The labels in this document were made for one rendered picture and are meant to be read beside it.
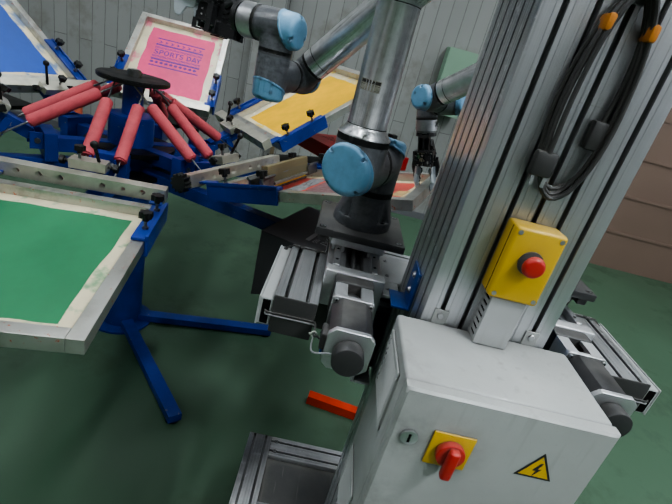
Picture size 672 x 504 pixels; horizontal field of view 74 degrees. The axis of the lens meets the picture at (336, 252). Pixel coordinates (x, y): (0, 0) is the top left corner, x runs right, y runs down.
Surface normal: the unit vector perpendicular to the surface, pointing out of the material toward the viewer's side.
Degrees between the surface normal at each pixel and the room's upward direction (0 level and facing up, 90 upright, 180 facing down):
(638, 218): 90
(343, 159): 98
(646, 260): 90
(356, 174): 97
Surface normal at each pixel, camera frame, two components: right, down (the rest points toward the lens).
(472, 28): -0.05, 0.40
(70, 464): 0.24, -0.88
